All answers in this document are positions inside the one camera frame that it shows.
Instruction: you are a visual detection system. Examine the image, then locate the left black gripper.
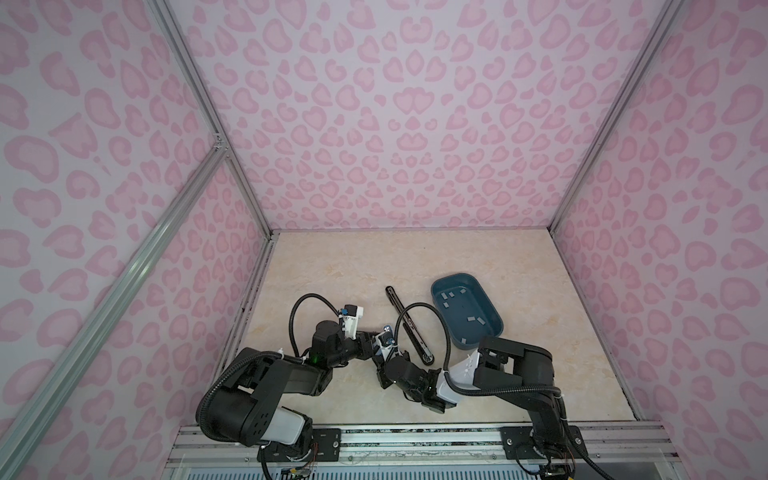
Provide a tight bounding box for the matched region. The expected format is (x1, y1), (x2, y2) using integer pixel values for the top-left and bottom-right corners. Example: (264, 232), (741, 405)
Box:
(327, 330), (387, 370)

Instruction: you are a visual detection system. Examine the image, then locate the black stapler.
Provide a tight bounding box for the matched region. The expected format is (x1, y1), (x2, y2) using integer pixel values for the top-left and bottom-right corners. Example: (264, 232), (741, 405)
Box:
(385, 286), (435, 366)

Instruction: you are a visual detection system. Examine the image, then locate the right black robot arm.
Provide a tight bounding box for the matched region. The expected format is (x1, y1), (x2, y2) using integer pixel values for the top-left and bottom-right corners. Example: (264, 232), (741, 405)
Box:
(374, 337), (568, 460)

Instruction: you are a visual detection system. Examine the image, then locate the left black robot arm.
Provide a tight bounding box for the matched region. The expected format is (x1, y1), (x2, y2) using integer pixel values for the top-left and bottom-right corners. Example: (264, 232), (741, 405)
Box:
(195, 320), (377, 453)

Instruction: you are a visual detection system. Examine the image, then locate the teal plastic tray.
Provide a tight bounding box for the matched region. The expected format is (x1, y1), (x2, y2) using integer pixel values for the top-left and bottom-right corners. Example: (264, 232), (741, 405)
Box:
(431, 273), (504, 350)

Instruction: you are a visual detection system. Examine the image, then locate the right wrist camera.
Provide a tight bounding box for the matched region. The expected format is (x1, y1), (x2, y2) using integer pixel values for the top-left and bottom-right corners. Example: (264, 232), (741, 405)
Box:
(373, 332), (397, 362)

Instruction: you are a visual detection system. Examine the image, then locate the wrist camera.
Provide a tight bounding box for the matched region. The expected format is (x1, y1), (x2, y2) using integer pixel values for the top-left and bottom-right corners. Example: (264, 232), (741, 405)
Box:
(339, 304), (364, 340)
(373, 332), (397, 362)

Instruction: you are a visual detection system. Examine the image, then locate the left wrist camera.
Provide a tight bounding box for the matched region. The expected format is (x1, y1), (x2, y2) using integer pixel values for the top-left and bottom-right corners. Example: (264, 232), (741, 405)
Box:
(339, 304), (364, 340)

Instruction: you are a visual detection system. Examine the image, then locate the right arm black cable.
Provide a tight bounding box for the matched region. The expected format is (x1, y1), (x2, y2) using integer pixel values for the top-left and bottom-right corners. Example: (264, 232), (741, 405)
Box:
(392, 301), (562, 398)

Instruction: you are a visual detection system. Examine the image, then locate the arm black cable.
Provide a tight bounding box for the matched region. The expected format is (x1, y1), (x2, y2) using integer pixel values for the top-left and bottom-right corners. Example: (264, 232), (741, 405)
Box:
(287, 292), (342, 358)
(392, 301), (562, 398)

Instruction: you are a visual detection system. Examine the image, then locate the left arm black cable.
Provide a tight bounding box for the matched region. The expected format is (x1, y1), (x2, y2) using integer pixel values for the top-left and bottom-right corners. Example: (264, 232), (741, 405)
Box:
(287, 292), (342, 358)

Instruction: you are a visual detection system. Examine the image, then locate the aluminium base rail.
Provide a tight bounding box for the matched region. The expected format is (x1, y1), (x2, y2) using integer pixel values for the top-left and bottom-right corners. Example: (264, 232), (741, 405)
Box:
(161, 421), (688, 479)

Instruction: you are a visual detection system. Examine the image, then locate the aluminium frame strut left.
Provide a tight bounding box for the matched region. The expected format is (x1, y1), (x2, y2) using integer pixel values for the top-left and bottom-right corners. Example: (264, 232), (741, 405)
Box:
(1, 142), (230, 479)

